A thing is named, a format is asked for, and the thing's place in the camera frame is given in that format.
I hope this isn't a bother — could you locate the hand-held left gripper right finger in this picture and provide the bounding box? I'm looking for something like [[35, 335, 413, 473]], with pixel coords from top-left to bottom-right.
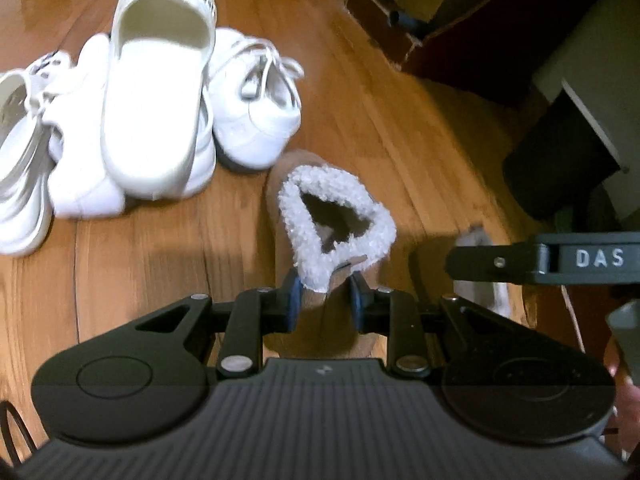
[[350, 272, 508, 379]]

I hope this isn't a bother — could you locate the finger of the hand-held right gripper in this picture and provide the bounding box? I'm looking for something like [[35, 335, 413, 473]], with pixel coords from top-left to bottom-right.
[[445, 240, 551, 292]]

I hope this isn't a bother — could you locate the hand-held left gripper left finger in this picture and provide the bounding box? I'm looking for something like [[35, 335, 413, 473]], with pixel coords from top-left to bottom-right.
[[134, 269, 304, 379]]

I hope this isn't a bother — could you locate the pale grey shoe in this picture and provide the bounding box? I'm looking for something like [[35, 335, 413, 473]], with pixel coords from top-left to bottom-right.
[[452, 224, 513, 320]]

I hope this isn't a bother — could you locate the tan fleece-lined slipper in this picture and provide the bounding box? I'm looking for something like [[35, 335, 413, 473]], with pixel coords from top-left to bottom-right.
[[261, 150, 398, 360]]

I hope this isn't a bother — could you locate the white lace-up sneaker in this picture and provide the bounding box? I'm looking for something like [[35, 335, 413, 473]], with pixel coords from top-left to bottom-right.
[[22, 34, 217, 220], [205, 27, 307, 171]]

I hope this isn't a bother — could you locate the white slide sandal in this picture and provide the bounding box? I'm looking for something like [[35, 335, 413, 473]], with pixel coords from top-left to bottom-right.
[[0, 71, 53, 259], [100, 0, 218, 201]]

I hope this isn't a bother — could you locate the person's right hand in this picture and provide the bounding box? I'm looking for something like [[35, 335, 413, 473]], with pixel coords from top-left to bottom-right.
[[604, 345, 640, 461]]

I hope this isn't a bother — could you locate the grey white box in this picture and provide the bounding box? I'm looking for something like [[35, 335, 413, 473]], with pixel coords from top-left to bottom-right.
[[531, 0, 640, 173]]

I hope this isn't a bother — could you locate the dark red cabinet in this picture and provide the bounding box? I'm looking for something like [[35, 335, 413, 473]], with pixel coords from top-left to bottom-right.
[[400, 0, 640, 111]]

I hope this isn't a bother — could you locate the brown cardboard tray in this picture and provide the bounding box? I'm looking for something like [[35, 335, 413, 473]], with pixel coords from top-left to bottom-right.
[[345, 0, 427, 64]]

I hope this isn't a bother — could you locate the black cable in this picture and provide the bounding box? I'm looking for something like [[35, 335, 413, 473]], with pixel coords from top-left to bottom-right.
[[0, 399, 32, 453]]

